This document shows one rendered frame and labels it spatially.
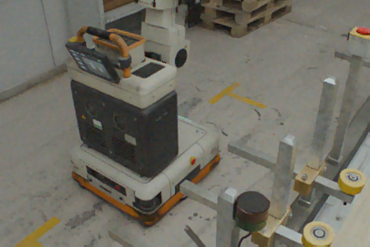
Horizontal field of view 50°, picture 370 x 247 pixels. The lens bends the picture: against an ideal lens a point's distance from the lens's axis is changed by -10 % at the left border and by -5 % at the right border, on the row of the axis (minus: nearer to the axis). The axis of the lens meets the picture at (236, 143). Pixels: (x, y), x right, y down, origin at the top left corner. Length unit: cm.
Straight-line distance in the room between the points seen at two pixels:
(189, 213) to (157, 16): 105
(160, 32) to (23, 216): 125
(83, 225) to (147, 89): 89
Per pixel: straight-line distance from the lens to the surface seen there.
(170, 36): 209
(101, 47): 196
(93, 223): 231
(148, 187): 205
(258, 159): 132
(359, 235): 106
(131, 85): 180
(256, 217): 73
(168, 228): 222
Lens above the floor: 166
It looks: 37 degrees down
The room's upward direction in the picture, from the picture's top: 4 degrees clockwise
